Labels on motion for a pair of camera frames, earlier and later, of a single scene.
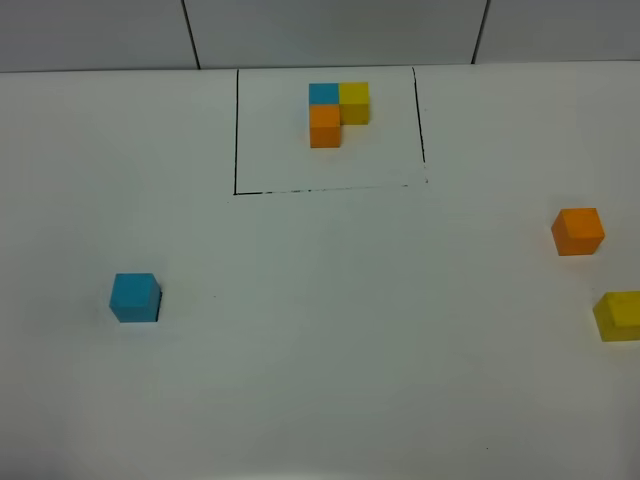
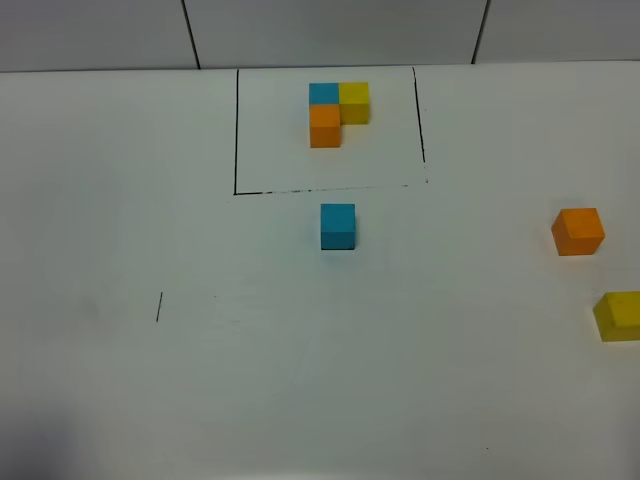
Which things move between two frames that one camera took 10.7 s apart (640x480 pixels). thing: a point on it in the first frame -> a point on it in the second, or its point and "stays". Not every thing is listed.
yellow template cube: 354,103 stays
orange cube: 577,231 stays
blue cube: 135,297 -> 337,226
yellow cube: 617,316 stays
